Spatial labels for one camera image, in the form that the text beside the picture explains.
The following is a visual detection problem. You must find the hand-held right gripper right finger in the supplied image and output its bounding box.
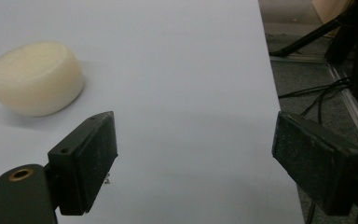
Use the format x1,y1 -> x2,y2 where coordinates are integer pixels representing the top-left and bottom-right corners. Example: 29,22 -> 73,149
271,111 -> 358,217

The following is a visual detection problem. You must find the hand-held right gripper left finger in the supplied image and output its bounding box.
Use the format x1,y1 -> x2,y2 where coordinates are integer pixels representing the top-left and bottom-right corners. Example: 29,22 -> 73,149
47,110 -> 119,217

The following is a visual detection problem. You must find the cream round soap bar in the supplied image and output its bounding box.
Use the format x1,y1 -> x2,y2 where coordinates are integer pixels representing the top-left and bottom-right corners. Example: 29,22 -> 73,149
0,41 -> 85,118

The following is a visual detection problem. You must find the black curtain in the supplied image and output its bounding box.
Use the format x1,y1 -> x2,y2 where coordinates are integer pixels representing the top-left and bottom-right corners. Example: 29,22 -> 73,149
324,0 -> 358,106

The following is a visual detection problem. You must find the black stand leg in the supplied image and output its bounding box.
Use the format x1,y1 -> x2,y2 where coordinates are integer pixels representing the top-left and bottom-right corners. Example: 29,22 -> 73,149
268,12 -> 352,58

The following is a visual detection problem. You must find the beige board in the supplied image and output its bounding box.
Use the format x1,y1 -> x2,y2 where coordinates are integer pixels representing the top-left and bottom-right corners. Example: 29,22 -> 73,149
310,0 -> 355,35

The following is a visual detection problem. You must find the aluminium frame rail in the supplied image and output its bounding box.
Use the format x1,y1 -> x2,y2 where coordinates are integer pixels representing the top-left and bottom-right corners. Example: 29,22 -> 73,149
326,63 -> 358,167

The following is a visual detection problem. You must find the black cable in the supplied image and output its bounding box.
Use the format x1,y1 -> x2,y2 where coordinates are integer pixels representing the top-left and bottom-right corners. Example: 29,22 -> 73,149
278,77 -> 353,125

